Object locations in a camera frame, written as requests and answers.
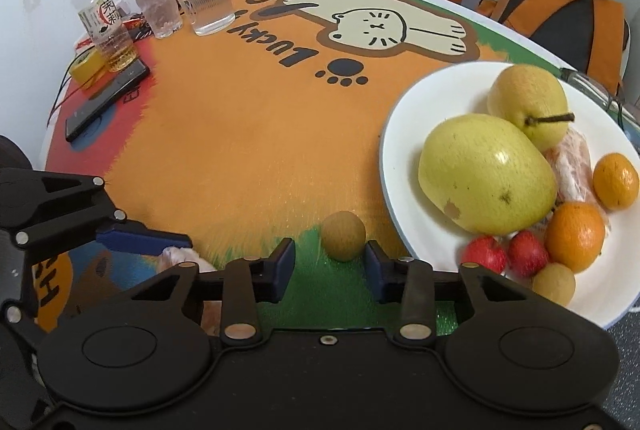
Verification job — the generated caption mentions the large yellow-green pear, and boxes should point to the large yellow-green pear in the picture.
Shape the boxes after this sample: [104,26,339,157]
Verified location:
[418,113,558,236]

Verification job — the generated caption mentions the smaller yellow pear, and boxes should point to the smaller yellow pear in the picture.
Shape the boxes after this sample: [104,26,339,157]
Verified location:
[487,64,575,153]

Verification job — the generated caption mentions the yellow tape roll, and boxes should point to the yellow tape roll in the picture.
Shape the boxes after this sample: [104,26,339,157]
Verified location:
[70,48,106,85]

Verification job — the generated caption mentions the white round plate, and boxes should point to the white round plate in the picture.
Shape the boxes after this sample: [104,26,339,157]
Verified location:
[380,61,639,328]

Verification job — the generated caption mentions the orange mandarin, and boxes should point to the orange mandarin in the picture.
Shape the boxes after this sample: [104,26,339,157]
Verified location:
[592,153,639,211]
[544,201,605,274]

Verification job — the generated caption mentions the black cable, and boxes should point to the black cable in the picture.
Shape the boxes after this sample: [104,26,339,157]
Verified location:
[45,48,109,129]

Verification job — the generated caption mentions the dark-framed eyeglasses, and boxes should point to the dark-framed eyeglasses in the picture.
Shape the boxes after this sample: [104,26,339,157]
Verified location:
[560,68,639,129]

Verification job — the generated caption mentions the plastic drink bottle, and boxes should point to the plastic drink bottle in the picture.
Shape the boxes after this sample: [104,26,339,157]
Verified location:
[72,0,137,72]

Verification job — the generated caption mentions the red small fruit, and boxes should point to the red small fruit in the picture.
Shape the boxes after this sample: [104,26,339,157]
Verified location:
[506,231,549,278]
[460,236,508,274]

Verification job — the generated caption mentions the clear textured drinking glass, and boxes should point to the clear textured drinking glass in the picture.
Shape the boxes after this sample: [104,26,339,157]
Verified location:
[135,0,182,40]

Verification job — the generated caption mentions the colourful cat table mat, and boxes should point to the colourful cat table mat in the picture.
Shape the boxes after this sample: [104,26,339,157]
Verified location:
[42,0,561,328]

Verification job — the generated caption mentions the black smartphone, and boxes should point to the black smartphone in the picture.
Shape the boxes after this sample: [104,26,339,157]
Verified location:
[65,59,150,143]

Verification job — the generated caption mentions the large peeled pomelo segment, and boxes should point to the large peeled pomelo segment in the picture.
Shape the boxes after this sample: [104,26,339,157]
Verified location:
[544,127,611,231]

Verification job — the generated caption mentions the orange and black backpack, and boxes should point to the orange and black backpack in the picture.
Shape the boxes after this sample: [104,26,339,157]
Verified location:
[476,0,631,95]

